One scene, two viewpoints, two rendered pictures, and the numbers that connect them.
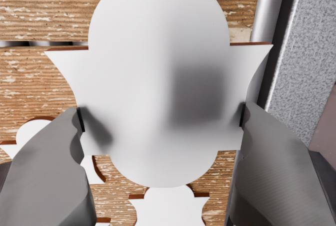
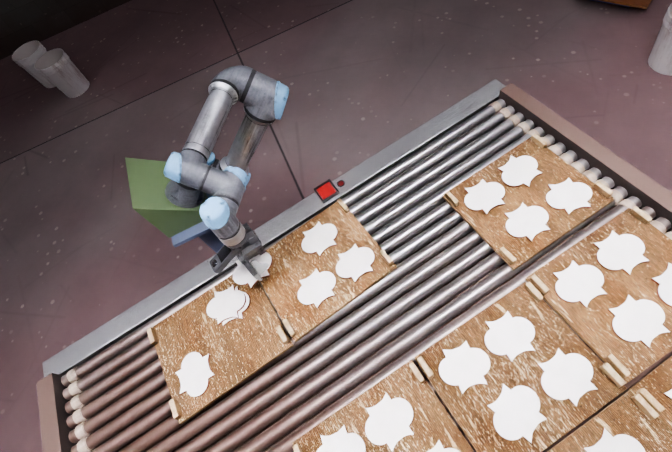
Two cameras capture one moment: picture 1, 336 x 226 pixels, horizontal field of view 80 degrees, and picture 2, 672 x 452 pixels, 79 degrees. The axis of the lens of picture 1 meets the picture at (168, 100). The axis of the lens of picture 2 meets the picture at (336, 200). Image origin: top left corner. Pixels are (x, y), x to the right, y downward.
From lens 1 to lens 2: 1.32 m
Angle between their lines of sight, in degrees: 36
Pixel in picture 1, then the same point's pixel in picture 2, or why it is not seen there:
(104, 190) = (323, 266)
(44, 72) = (284, 307)
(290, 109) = (263, 236)
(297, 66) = not seen: hidden behind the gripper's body
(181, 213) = (316, 234)
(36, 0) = (264, 317)
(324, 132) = (334, 147)
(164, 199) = (312, 244)
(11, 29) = (275, 320)
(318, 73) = not seen: hidden behind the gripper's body
